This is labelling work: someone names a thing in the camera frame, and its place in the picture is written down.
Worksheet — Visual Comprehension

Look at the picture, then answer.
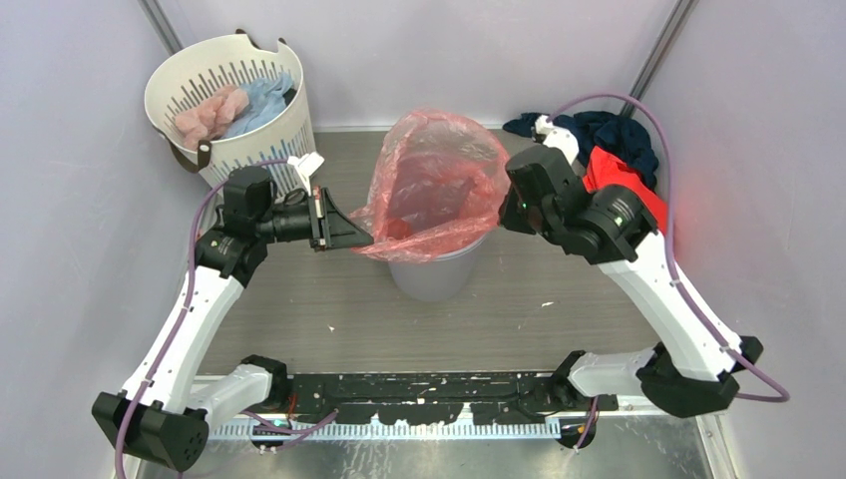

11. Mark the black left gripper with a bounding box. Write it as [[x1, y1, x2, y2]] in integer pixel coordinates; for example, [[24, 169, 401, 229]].
[[255, 186, 374, 251]]

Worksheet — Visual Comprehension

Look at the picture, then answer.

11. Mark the red plastic trash bag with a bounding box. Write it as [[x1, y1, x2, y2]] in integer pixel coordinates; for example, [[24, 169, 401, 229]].
[[351, 109, 510, 263]]

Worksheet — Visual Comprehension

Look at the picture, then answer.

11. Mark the grey plastic trash bin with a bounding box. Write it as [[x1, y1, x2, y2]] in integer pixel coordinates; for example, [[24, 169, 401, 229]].
[[388, 235, 487, 302]]

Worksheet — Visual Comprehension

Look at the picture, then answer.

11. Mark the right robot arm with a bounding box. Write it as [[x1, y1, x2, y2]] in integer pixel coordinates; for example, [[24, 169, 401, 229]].
[[500, 145, 763, 418]]

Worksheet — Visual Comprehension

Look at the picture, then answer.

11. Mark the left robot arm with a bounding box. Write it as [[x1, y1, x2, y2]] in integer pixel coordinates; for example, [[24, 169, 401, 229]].
[[92, 162, 373, 478]]

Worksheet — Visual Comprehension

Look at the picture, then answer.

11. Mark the red cloth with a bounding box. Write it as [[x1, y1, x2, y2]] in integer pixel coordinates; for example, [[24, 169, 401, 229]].
[[583, 147, 668, 234]]

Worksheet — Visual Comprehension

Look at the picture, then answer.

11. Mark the navy blue cloth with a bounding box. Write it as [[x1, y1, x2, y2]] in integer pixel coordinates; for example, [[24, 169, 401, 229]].
[[503, 110, 660, 191]]

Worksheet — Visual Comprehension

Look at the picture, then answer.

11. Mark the light blue plastic bag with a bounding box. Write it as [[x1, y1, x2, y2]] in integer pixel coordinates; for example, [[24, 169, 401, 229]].
[[222, 72, 297, 139]]

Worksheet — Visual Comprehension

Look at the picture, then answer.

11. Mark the pink plastic bag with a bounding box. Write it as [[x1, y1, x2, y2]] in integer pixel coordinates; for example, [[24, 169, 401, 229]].
[[175, 85, 249, 151]]

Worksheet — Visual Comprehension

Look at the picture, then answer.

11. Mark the white slotted laundry basket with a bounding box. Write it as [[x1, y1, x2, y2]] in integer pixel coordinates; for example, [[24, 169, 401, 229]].
[[144, 30, 316, 193]]

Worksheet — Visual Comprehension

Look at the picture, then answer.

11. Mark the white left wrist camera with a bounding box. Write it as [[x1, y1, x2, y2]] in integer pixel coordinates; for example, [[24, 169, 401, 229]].
[[286, 152, 325, 195]]

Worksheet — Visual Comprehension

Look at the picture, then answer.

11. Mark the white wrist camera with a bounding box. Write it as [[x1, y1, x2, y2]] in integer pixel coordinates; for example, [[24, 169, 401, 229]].
[[533, 115, 580, 167], [286, 152, 325, 195]]

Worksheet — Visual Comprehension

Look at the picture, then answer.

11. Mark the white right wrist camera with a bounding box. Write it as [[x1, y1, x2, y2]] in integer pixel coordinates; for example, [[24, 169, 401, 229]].
[[533, 115, 580, 167]]

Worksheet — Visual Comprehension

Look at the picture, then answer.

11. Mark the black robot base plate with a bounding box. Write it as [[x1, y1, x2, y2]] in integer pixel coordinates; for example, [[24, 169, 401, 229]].
[[248, 371, 591, 426]]

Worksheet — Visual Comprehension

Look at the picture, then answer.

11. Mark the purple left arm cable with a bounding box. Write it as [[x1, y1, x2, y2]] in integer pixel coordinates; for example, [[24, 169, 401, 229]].
[[113, 158, 345, 479]]

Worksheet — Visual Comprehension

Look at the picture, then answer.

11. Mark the aluminium frame rail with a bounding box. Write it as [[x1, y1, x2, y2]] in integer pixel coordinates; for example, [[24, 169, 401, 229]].
[[123, 371, 725, 441]]

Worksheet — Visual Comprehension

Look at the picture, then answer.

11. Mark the left aluminium corner post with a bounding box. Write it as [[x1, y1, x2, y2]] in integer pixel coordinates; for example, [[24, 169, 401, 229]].
[[138, 0, 184, 55]]

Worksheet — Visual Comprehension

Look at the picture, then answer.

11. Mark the aluminium corner post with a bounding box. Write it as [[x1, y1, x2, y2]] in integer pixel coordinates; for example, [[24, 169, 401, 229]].
[[629, 0, 699, 101], [138, 0, 184, 55]]

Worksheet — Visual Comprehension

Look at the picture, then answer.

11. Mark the right aluminium corner post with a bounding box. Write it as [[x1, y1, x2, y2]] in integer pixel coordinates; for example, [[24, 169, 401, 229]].
[[629, 0, 699, 101]]

